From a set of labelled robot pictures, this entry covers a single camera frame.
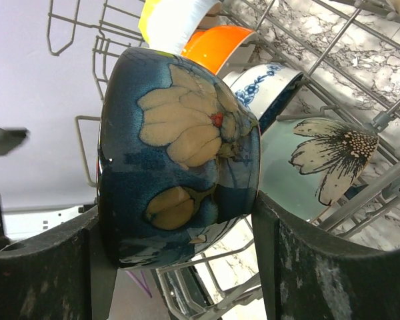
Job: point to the grey bowl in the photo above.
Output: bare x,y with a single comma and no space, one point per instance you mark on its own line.
172,23

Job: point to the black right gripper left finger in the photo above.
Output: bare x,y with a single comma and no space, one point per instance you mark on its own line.
62,273

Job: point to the dark brown bowl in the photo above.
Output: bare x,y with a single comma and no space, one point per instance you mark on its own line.
178,160

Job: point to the white round bowl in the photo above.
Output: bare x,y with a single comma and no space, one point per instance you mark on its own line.
221,49

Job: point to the celadon green bowl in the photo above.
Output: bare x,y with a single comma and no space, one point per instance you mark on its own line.
308,164

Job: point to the blue floral bowl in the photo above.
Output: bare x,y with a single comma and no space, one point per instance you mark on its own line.
265,89

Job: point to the grey wire dish rack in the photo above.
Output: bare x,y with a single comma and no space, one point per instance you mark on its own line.
351,64

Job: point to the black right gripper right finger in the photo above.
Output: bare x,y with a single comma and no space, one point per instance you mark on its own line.
307,273

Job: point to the yellow-green bowl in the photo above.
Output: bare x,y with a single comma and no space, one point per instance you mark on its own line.
146,13

